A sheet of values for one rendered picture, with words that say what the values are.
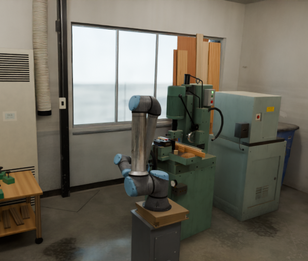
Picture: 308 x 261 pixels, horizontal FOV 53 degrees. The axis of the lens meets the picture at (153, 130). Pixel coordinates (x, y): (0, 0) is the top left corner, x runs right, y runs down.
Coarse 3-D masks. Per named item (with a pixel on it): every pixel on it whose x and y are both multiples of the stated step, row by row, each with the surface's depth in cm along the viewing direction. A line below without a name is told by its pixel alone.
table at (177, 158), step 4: (172, 152) 292; (180, 152) 293; (184, 152) 293; (164, 156) 288; (168, 156) 289; (172, 156) 287; (176, 156) 283; (180, 156) 280; (196, 156) 282; (160, 160) 286; (164, 160) 286; (172, 160) 288; (176, 160) 284; (180, 160) 280; (184, 160) 275; (188, 160) 276; (192, 160) 279; (196, 160) 283; (200, 160) 286; (184, 164) 276; (188, 164) 277
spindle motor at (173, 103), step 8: (168, 88) 294; (176, 88) 289; (184, 88) 292; (168, 96) 296; (176, 96) 291; (184, 96) 296; (168, 104) 296; (176, 104) 292; (168, 112) 298; (176, 112) 294
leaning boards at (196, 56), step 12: (180, 36) 444; (180, 48) 447; (192, 48) 458; (204, 48) 468; (216, 48) 476; (180, 60) 443; (192, 60) 458; (204, 60) 472; (216, 60) 480; (180, 72) 446; (192, 72) 462; (204, 72) 475; (216, 72) 483; (180, 84) 449; (216, 84) 487
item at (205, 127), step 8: (200, 88) 303; (208, 88) 310; (200, 96) 305; (200, 104) 307; (208, 112) 317; (208, 120) 319; (200, 128) 314; (208, 128) 321; (208, 136) 324; (192, 144) 314
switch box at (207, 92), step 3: (204, 90) 306; (207, 90) 303; (210, 90) 303; (213, 90) 306; (204, 93) 306; (207, 93) 304; (210, 93) 304; (213, 93) 307; (204, 96) 307; (207, 96) 304; (210, 96) 305; (213, 96) 308; (204, 99) 307; (207, 99) 305; (210, 99) 306; (213, 99) 309; (204, 102) 308; (207, 102) 305; (210, 102) 306; (213, 102) 309; (204, 105) 308; (207, 105) 305; (210, 105) 307; (213, 105) 311
